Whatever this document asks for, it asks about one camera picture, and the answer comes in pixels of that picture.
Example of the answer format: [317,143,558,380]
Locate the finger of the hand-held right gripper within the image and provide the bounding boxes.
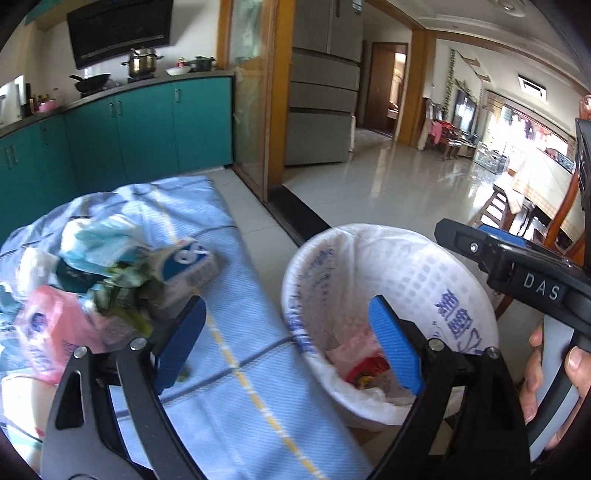
[478,224,528,251]
[434,219,498,283]

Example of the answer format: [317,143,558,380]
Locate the steel cooking pot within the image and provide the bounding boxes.
[121,47,164,78]

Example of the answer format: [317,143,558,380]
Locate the green vegetable leaves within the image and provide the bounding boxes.
[85,261,167,337]

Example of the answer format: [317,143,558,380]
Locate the teal kitchen cabinet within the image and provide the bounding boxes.
[0,69,235,232]

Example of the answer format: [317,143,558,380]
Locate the glass sliding door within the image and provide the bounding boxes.
[217,0,279,202]

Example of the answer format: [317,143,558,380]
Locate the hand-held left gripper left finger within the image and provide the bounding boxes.
[41,295,208,480]

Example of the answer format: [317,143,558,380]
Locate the pink plastic bag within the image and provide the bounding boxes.
[13,285,95,385]

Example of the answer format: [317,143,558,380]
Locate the crumpled pink bag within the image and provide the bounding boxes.
[324,331,376,371]

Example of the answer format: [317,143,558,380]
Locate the blue and white carton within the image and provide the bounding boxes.
[154,237,220,301]

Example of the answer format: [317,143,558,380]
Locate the dark green foil wrapper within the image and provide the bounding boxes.
[55,256,100,292]

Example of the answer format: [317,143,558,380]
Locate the black range hood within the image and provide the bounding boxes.
[66,0,174,70]

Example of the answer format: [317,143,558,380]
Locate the ceiling air vent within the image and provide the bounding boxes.
[517,74,551,100]

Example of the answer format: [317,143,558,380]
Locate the person's right hand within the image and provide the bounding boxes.
[518,327,591,452]

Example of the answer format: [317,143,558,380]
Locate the light blue face mask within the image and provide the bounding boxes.
[60,219,151,273]

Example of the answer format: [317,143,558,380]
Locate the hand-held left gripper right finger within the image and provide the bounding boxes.
[368,295,532,480]

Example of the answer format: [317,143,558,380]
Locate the brown wooden door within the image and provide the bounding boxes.
[368,41,410,136]

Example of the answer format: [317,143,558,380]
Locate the green vine garland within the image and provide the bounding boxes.
[444,48,459,115]

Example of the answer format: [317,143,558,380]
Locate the black wok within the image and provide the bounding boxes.
[69,73,112,96]

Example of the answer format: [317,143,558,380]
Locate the red snack wrapper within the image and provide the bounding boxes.
[346,354,393,389]

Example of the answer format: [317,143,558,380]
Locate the blue checkered tablecloth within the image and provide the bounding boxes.
[0,178,375,480]

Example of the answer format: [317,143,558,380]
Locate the wall television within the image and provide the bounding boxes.
[454,89,479,136]

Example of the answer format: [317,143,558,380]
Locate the waste bin with white liner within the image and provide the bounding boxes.
[281,223,502,428]

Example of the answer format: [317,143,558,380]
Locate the wooden chair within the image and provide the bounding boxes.
[542,152,591,271]

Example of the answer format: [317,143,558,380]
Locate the grey refrigerator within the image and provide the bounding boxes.
[283,0,363,166]

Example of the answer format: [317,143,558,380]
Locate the dining table with cloth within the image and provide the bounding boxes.
[492,147,583,241]

